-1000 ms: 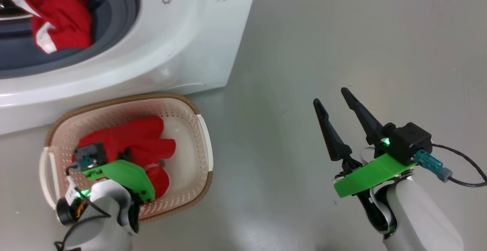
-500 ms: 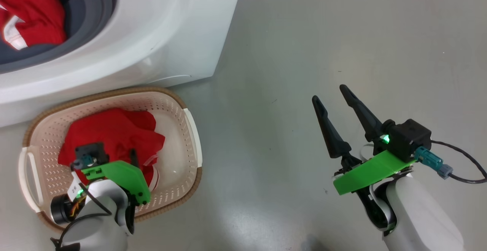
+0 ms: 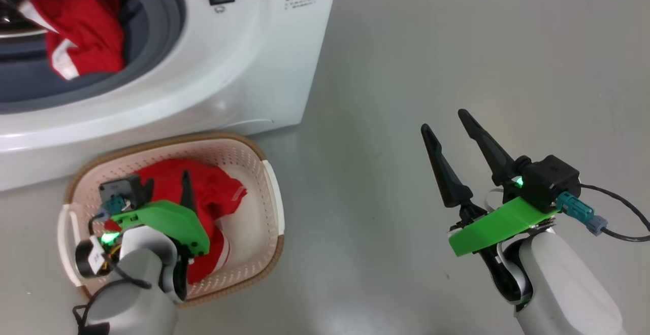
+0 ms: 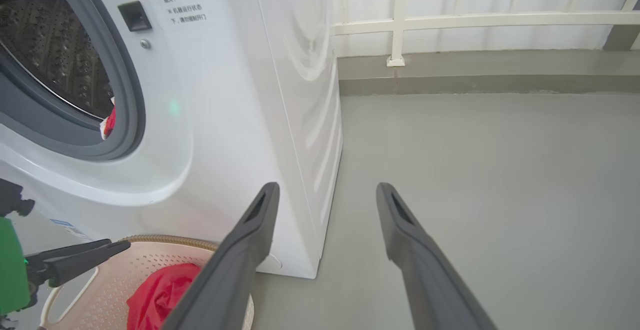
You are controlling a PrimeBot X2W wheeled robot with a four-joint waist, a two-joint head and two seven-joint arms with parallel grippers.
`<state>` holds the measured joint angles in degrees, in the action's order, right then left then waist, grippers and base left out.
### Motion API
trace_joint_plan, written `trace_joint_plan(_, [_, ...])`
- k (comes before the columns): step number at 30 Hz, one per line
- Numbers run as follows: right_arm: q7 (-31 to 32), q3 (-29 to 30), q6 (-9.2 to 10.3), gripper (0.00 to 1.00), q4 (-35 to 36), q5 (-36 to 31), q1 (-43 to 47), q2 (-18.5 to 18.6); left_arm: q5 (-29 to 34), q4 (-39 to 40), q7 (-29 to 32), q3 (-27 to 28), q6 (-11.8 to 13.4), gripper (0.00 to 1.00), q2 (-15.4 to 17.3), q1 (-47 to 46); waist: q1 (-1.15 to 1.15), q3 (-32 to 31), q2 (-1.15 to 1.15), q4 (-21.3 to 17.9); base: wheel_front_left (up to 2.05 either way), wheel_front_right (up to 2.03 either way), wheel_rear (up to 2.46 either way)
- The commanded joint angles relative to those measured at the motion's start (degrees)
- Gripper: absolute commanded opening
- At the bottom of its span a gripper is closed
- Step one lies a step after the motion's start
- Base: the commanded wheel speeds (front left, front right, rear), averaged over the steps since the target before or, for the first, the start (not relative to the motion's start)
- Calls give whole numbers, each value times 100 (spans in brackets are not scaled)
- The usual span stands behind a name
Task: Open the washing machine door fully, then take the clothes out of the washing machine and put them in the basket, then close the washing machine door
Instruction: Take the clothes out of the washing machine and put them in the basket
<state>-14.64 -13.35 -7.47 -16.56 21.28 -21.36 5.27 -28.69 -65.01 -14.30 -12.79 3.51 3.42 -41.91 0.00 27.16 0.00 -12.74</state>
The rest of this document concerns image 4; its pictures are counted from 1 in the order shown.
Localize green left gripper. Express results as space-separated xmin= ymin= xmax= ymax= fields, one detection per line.
xmin=0 ymin=217 xmax=132 ymax=316

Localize red Bulls 23 jersey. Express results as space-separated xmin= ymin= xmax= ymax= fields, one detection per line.
xmin=126 ymin=263 xmax=202 ymax=330

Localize perforated steel washer drum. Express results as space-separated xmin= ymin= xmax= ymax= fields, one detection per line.
xmin=0 ymin=0 xmax=116 ymax=121

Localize blue energy label sticker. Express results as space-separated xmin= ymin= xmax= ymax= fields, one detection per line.
xmin=49 ymin=218 xmax=94 ymax=241

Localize white front-load washing machine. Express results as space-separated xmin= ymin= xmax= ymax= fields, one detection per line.
xmin=0 ymin=0 xmax=344 ymax=280

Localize white metal railing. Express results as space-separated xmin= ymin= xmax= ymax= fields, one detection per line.
xmin=330 ymin=0 xmax=640 ymax=68

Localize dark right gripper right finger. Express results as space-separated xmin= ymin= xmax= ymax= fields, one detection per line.
xmin=376 ymin=182 xmax=499 ymax=330

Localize red shorts with white stripe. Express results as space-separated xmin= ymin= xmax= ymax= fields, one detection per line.
xmin=99 ymin=97 xmax=117 ymax=141

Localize grey rubber door seal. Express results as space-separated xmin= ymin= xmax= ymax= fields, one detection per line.
xmin=0 ymin=0 xmax=147 ymax=162

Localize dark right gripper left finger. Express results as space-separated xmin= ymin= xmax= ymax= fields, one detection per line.
xmin=162 ymin=181 xmax=281 ymax=330

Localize cream perforated laundry basket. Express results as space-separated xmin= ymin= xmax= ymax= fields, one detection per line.
xmin=39 ymin=235 xmax=255 ymax=330

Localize black door latch socket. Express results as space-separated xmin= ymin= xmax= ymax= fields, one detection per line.
xmin=117 ymin=0 xmax=153 ymax=33

